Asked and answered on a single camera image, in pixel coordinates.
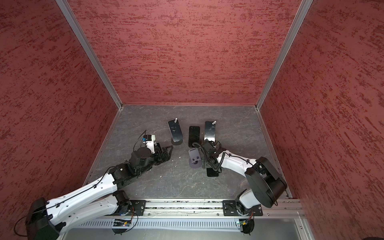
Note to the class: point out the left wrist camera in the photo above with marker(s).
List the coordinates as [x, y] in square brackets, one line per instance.
[149, 142]

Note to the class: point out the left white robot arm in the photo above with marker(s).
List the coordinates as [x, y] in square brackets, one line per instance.
[47, 220]

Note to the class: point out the white-edged black phone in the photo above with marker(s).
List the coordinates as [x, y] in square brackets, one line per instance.
[212, 173]

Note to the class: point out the purple phone stand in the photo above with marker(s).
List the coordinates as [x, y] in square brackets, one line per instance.
[195, 160]

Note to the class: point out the silver-edged phone with sticker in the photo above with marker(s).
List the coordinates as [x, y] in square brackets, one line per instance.
[210, 131]

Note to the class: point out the aluminium corner post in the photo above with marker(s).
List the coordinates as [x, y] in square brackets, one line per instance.
[79, 33]
[290, 37]

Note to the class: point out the purple phone on stand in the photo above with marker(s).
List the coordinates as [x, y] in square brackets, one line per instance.
[175, 129]

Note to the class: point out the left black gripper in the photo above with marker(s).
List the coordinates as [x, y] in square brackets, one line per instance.
[167, 156]

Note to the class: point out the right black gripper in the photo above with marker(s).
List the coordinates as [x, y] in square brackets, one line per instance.
[206, 159]

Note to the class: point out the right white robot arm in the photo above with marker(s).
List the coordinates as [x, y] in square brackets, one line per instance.
[266, 183]

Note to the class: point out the aluminium rail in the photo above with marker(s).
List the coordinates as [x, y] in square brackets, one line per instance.
[188, 208]

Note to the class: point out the right aluminium corner post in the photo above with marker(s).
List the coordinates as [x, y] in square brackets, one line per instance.
[290, 37]

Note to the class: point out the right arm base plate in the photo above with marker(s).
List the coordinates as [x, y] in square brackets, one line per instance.
[233, 208]

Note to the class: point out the white slotted cable duct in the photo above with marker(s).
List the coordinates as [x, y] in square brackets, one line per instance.
[226, 225]

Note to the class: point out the black phone on wooden stand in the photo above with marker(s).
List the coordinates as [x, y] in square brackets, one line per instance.
[194, 135]

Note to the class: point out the left aluminium corner post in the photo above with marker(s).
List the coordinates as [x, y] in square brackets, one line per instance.
[79, 33]

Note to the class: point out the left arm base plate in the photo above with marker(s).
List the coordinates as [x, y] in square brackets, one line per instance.
[135, 207]

